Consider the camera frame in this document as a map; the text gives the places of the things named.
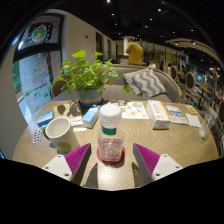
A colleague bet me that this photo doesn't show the person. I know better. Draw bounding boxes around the person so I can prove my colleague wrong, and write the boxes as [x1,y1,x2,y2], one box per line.
[125,37,145,66]
[147,58,158,70]

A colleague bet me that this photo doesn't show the upright blue and white carton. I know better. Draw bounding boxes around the upright blue and white carton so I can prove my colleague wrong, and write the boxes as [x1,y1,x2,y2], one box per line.
[81,104,101,129]

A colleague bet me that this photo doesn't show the yellow card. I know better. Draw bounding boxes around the yellow card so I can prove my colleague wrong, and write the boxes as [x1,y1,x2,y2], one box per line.
[184,104,199,114]

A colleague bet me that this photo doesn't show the white mug with green handle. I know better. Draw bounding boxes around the white mug with green handle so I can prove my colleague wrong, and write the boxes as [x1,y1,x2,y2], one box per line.
[42,116,81,154]

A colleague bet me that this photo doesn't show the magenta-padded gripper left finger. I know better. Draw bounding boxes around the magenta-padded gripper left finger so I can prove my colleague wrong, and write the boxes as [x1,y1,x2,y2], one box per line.
[41,142,92,185]

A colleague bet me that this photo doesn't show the clear plastic cup with straw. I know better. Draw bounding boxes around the clear plastic cup with straw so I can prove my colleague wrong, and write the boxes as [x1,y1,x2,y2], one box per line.
[198,101,216,139]

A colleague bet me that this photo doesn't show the grey chevron cushion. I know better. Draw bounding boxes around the grey chevron cushion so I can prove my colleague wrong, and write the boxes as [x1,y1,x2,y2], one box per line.
[123,68,168,99]

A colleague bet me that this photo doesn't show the clear plastic water bottle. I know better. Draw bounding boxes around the clear plastic water bottle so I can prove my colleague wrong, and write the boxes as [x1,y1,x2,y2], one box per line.
[97,103,125,163]

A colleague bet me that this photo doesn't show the potted green leafy plant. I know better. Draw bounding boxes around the potted green leafy plant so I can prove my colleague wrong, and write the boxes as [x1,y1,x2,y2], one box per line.
[53,49,132,110]

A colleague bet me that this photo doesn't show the small blue and white card box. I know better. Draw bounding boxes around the small blue and white card box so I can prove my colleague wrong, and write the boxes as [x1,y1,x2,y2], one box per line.
[165,104,183,117]

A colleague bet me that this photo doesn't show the grey curved sofa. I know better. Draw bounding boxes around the grey curved sofa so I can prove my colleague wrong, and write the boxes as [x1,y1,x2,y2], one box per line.
[50,64,183,104]

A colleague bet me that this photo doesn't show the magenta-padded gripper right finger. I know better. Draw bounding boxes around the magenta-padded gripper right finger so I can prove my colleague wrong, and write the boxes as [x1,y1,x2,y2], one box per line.
[132,142,183,186]

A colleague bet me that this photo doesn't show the white printed leaflet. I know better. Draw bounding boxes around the white printed leaflet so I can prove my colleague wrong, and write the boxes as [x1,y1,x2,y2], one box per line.
[118,100,149,120]

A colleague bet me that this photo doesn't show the blue flat box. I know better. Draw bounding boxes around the blue flat box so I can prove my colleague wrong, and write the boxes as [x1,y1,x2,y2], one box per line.
[36,110,55,128]

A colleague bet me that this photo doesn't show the pill blister pack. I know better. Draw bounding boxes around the pill blister pack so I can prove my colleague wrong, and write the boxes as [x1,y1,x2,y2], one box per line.
[32,128,44,144]

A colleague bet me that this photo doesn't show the white box with orange print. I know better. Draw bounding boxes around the white box with orange print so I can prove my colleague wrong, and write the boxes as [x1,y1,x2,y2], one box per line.
[145,99,172,130]

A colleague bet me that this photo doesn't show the white paper napkin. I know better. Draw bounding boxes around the white paper napkin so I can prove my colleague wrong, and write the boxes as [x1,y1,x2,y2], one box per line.
[185,113,203,129]

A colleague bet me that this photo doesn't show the group of ceiling lights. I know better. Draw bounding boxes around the group of ceiling lights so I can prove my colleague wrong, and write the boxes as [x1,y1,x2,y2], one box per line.
[105,0,201,44]

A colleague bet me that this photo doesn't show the decorated window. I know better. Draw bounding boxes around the decorated window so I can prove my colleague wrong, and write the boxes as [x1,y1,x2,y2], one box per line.
[11,14,66,126]

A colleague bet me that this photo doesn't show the group of dining chairs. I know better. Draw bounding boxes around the group of dining chairs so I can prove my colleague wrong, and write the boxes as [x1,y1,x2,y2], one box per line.
[163,61,224,134]

